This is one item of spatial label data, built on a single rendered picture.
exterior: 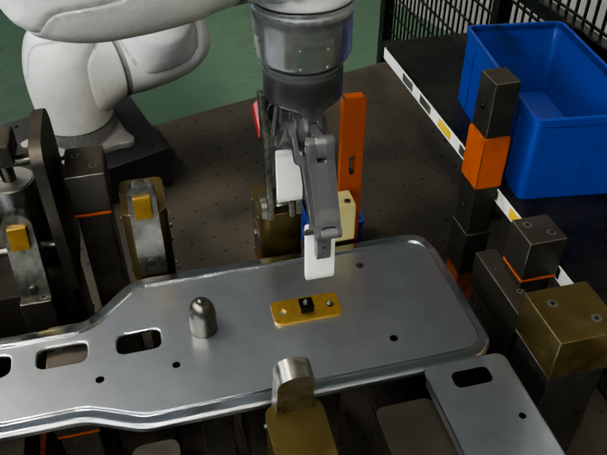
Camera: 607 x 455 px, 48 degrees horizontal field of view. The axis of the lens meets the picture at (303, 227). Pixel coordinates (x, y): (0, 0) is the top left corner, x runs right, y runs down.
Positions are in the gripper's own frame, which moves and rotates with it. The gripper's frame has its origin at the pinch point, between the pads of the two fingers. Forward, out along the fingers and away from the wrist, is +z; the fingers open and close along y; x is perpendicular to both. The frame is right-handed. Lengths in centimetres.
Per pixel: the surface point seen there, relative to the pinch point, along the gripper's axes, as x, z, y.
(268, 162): -1.0, 0.3, -14.0
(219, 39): 27, 113, -305
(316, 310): 1.5, 12.9, 0.6
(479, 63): 36.6, 0.4, -32.9
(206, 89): 12, 113, -248
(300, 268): 1.4, 13.2, -7.4
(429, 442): 8.7, 15.2, 19.9
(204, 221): -7, 43, -58
